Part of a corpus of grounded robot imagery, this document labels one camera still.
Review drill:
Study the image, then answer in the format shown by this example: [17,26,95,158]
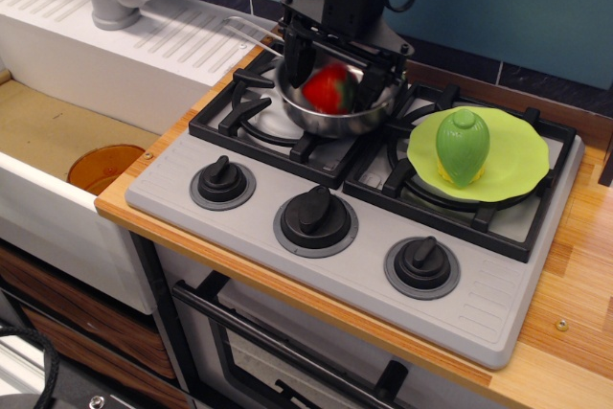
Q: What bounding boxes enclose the wooden drawer fronts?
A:
[1,241,190,408]

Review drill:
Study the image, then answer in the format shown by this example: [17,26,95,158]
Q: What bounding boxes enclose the black burner grate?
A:
[343,83,583,262]
[189,51,408,189]

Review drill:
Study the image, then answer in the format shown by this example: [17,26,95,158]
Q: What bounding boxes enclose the white toy sink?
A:
[1,0,273,314]

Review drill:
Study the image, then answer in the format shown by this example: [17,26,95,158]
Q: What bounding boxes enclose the black left burner grate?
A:
[189,51,408,189]

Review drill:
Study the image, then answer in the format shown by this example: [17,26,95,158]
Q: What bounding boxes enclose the grey toy stove top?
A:
[124,71,586,372]

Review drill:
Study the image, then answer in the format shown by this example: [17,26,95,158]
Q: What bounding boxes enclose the black right burner grate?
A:
[343,83,583,262]

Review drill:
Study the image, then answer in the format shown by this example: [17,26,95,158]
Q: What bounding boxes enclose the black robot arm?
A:
[280,0,415,110]

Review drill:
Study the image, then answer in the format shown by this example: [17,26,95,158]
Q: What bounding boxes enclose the oven door with handle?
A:
[157,247,497,408]

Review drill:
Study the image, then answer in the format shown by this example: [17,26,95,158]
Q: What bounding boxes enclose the black cable near camera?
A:
[0,325,61,409]

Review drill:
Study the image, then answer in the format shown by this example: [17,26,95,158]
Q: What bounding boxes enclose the black left stove knob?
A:
[189,155,257,212]

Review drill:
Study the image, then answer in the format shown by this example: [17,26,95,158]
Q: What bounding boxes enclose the stainless steel pan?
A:
[222,14,398,138]

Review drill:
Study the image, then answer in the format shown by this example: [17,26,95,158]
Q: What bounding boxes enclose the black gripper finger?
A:
[353,57,406,110]
[284,28,316,88]

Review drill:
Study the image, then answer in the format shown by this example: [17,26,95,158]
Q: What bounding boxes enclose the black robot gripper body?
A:
[280,0,413,69]

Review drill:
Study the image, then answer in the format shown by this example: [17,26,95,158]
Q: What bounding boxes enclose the light green plate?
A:
[407,107,550,202]

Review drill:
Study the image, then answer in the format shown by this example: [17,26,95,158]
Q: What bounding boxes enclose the black right stove knob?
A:
[384,237,461,301]

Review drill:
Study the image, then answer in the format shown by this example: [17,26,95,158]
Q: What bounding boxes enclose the orange plastic drain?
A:
[67,144,145,195]

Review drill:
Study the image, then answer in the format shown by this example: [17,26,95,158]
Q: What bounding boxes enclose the black middle stove knob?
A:
[273,186,359,259]

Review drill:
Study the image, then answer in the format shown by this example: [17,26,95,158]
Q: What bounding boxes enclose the red toy strawberry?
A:
[302,63,358,115]

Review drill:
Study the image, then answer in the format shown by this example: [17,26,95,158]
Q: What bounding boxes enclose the black stove knob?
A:
[384,237,461,301]
[189,155,257,212]
[273,186,359,259]

